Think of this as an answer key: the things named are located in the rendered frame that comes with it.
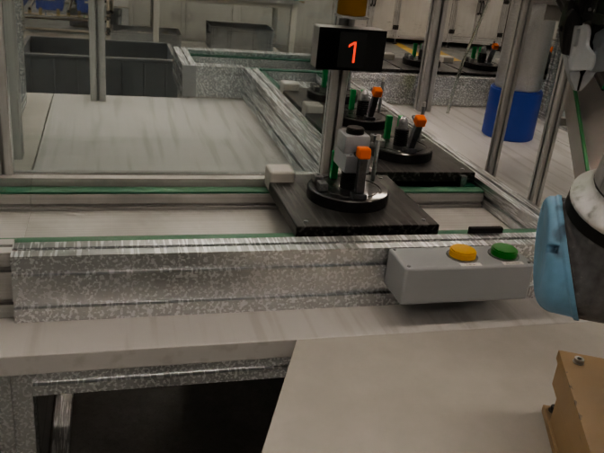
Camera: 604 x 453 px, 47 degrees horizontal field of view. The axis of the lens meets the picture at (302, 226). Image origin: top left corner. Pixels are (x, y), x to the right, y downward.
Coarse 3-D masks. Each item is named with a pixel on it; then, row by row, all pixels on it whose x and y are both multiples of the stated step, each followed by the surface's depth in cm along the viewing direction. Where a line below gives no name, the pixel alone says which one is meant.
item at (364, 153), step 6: (360, 150) 110; (366, 150) 110; (360, 156) 111; (366, 156) 111; (360, 162) 111; (366, 162) 112; (360, 168) 112; (366, 168) 112; (360, 174) 112; (360, 180) 113; (354, 186) 114; (360, 186) 113; (360, 192) 113
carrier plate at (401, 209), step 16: (304, 176) 128; (368, 176) 131; (384, 176) 132; (272, 192) 121; (288, 192) 119; (304, 192) 120; (400, 192) 125; (288, 208) 113; (304, 208) 113; (320, 208) 114; (384, 208) 117; (400, 208) 118; (416, 208) 118; (288, 224) 111; (304, 224) 107; (320, 224) 108; (336, 224) 108; (352, 224) 109; (368, 224) 110; (384, 224) 110; (400, 224) 111; (416, 224) 112; (432, 224) 112
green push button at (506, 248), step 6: (492, 246) 106; (498, 246) 106; (504, 246) 106; (510, 246) 106; (492, 252) 105; (498, 252) 104; (504, 252) 104; (510, 252) 104; (516, 252) 105; (504, 258) 104; (510, 258) 104
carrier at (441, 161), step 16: (400, 128) 145; (384, 144) 143; (400, 144) 145; (416, 144) 148; (432, 144) 157; (384, 160) 142; (400, 160) 141; (416, 160) 141; (432, 160) 145; (448, 160) 146; (400, 176) 136; (416, 176) 137; (432, 176) 138; (448, 176) 139
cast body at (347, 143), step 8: (352, 128) 114; (360, 128) 115; (344, 136) 114; (352, 136) 114; (360, 136) 114; (368, 136) 114; (336, 144) 118; (344, 144) 114; (352, 144) 114; (360, 144) 114; (368, 144) 115; (336, 152) 118; (344, 152) 114; (352, 152) 114; (336, 160) 118; (344, 160) 114; (352, 160) 114; (368, 160) 114; (344, 168) 114; (352, 168) 114; (368, 168) 115
